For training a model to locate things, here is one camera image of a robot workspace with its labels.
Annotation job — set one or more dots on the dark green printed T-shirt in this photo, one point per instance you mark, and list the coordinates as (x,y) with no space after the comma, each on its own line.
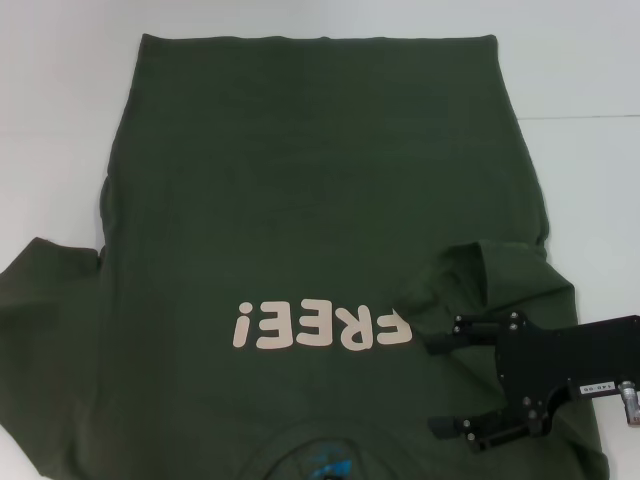
(300,175)

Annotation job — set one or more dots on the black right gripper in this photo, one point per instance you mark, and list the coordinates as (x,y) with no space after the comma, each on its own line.
(550,357)

